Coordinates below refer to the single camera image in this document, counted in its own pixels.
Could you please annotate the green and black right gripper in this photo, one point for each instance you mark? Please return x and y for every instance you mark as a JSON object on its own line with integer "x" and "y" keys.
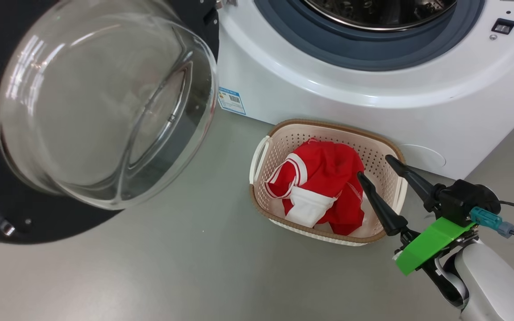
{"x": 431, "y": 243}

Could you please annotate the red and white garment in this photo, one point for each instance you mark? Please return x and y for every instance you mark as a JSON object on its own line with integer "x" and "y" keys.
{"x": 324, "y": 165}

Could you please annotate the black round glass washer door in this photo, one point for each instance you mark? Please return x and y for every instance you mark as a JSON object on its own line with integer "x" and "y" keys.
{"x": 105, "y": 111}

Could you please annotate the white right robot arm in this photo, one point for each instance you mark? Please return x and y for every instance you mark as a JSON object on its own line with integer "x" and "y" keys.
{"x": 498, "y": 285}

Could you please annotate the white front-load washing machine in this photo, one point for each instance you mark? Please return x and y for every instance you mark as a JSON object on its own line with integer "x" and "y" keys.
{"x": 373, "y": 111}

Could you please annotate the cream perforated basket brown rim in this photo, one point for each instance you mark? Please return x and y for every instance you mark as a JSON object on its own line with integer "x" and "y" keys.
{"x": 283, "y": 133}

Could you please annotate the grey rubber door seal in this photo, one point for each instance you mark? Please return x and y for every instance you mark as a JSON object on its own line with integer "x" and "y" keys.
{"x": 373, "y": 51}

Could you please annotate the black door latch socket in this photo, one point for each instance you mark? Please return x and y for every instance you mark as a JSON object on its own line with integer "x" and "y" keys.
{"x": 503, "y": 26}

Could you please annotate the round white filter cover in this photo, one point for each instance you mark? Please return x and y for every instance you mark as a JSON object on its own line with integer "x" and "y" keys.
{"x": 424, "y": 157}

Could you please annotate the blue energy label sticker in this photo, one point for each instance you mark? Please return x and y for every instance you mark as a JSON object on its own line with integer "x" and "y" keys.
{"x": 231, "y": 100}

